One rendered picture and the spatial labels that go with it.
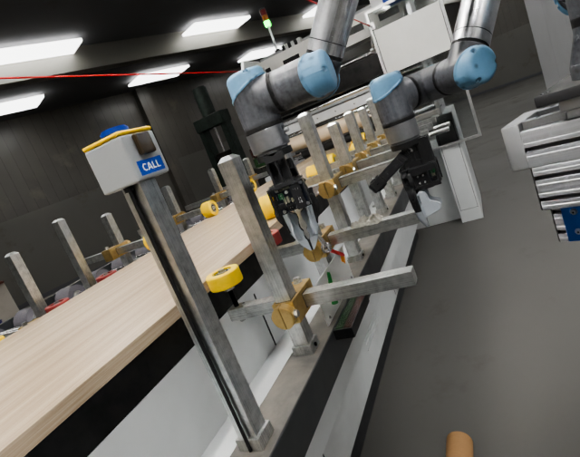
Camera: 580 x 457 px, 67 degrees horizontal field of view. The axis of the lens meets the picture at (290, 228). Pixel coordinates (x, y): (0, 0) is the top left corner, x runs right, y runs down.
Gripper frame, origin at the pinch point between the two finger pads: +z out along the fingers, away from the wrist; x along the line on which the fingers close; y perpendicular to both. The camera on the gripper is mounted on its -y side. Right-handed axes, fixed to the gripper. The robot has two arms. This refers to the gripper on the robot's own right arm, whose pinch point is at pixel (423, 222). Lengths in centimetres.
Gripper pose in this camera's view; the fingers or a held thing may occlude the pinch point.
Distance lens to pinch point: 110.4
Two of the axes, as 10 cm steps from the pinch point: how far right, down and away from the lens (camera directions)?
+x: 3.5, -3.3, 8.8
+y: 8.6, -2.6, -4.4
